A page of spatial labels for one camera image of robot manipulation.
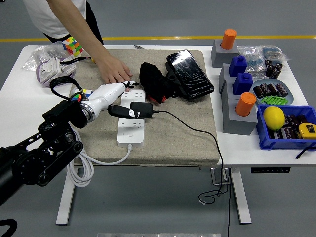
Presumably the thin black hanging cable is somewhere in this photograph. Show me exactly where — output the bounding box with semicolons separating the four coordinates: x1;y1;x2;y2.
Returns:
226;167;233;237

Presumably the white table leg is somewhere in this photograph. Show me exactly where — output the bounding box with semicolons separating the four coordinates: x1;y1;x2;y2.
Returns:
231;170;252;225
55;169;76;225

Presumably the clear plastic parts bag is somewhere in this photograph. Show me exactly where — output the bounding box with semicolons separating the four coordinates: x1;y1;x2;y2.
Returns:
22;53;42;72
261;45;288;62
237;45;267;74
32;41;65;60

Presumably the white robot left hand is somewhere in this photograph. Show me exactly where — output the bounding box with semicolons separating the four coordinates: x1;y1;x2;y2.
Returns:
86;80;143;120

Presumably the colourful puzzle cube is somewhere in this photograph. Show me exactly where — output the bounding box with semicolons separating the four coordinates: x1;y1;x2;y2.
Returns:
71;88;93;103
61;36;84;55

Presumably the yellow tape measure black strap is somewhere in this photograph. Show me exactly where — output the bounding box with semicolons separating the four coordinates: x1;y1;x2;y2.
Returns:
59;56;96;66

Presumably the purple tray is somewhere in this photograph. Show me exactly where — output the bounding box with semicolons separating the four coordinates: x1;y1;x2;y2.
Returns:
36;58;77;89

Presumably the grey-brown fabric mat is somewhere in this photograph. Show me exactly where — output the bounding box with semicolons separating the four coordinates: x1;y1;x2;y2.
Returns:
70;49;221;167

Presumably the pale blue oval plate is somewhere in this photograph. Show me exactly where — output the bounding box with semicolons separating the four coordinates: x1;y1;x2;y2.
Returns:
251;79;295;106

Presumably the black table control panel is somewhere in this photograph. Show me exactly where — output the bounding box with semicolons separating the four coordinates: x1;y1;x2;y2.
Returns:
251;167;291;174

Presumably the person's right hand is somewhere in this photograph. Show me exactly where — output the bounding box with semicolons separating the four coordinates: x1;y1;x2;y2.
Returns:
95;53;134;92

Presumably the blue block with knob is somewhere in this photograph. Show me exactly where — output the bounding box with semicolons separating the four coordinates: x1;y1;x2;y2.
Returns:
228;55;247;77
232;73;254;96

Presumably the orange cylinder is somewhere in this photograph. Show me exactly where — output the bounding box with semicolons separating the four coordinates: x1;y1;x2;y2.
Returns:
235;92;257;117
221;29;237;50

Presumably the yellow lemon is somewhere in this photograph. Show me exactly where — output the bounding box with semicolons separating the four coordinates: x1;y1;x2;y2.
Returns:
263;106;286;131

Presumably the large white plastic part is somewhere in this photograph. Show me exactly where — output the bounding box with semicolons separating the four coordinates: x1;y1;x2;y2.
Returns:
39;58;62;83

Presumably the silver metal bracket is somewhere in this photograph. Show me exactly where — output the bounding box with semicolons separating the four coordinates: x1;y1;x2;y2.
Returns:
210;167;233;186

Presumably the large grey block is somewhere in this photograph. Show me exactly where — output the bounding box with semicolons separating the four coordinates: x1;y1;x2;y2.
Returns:
221;95;258;136

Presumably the small white plastic part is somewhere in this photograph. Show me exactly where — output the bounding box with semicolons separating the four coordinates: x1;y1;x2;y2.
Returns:
60;63;76;75

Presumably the white power strip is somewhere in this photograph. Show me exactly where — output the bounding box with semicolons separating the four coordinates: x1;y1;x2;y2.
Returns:
116;89;146;148

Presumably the blue plastic bin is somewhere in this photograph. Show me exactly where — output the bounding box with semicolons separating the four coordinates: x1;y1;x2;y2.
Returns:
256;104;316;151

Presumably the person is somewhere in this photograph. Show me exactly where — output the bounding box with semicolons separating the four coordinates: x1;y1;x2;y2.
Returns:
22;0;104;46

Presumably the glossy black flat device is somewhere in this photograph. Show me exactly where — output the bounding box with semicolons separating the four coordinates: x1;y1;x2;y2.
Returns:
166;49;215;100

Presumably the black power adapter with cord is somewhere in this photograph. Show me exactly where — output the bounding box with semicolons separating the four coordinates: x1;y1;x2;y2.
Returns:
129;101;224;206

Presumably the black clamp holder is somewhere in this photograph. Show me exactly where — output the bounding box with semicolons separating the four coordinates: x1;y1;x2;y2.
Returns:
164;61;185;98

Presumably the white power strip cable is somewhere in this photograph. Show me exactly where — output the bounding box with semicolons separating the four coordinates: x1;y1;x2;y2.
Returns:
66;128;134;188

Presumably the black cloth bundle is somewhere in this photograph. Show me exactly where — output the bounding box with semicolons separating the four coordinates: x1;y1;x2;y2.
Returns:
139;62;178;104

